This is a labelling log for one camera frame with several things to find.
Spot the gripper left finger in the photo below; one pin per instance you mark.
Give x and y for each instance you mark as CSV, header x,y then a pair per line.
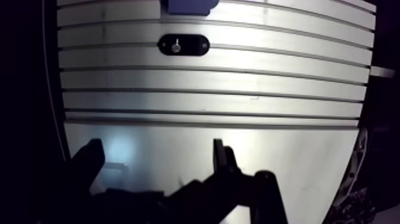
x,y
84,169

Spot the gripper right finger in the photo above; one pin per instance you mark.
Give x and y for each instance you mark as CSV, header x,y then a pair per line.
x,y
231,190

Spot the steel bolt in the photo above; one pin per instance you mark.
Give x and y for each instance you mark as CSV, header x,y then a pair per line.
x,y
176,46

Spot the pale holed strip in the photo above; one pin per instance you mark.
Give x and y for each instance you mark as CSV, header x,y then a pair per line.
x,y
351,175

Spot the black oval holder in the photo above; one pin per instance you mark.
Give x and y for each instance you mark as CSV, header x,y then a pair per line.
x,y
183,45

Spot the dark blue-grey block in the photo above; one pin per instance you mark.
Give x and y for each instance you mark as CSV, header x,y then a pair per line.
x,y
189,7

